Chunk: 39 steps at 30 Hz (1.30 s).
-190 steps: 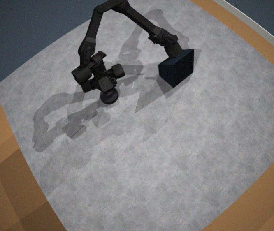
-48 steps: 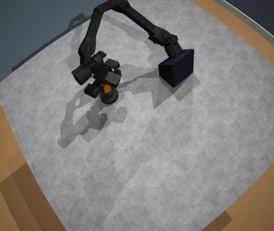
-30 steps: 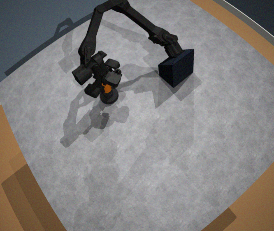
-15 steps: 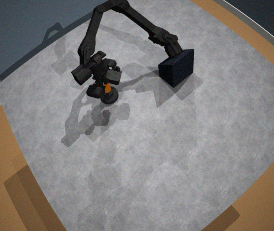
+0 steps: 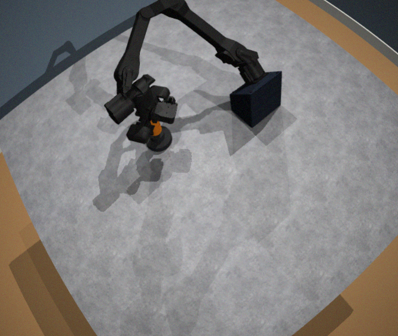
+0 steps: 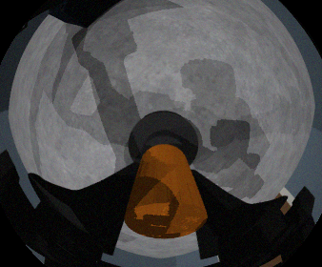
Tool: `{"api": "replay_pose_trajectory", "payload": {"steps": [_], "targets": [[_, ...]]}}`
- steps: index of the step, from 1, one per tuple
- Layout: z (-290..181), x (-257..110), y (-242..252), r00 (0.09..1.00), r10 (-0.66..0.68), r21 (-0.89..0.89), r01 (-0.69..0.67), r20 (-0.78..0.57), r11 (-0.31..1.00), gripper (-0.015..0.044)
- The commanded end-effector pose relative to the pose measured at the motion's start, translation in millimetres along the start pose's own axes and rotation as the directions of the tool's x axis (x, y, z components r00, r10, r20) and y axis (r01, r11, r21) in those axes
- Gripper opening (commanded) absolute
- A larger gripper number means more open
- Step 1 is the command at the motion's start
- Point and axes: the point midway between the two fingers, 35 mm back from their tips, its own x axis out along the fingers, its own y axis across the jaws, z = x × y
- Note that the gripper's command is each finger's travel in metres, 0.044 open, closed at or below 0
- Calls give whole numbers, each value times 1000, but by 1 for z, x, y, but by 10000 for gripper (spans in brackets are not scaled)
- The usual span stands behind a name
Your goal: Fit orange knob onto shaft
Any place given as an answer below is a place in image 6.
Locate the orange knob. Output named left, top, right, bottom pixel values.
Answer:
left=124, top=144, right=208, bottom=238

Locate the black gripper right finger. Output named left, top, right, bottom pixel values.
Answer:
left=191, top=169, right=288, bottom=259

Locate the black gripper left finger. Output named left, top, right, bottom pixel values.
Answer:
left=28, top=161, right=139, bottom=256

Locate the dark grey round pedestal with silver shaft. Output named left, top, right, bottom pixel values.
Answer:
left=128, top=111, right=199, bottom=167

